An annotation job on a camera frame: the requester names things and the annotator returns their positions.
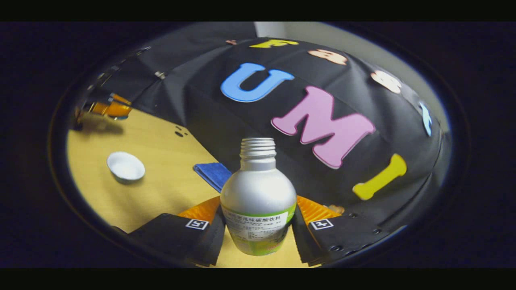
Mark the silver green-label water bottle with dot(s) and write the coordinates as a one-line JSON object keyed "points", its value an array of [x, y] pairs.
{"points": [[258, 193]]}

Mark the black backdrop cloth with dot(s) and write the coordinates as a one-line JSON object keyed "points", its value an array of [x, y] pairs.
{"points": [[242, 117]]}

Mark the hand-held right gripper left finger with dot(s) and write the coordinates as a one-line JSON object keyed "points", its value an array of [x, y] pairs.
{"points": [[213, 237]]}

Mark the bread slice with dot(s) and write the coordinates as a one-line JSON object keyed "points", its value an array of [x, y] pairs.
{"points": [[336, 209]]}

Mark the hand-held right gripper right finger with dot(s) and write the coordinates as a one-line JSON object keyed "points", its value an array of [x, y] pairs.
{"points": [[300, 237]]}

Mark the folded blue towel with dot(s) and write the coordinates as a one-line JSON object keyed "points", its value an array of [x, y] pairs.
{"points": [[213, 175]]}

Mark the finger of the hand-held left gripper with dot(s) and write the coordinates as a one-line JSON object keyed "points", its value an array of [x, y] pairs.
{"points": [[115, 109], [121, 99]]}

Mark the white cloth clip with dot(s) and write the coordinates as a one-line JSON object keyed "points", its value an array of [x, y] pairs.
{"points": [[160, 75]]}

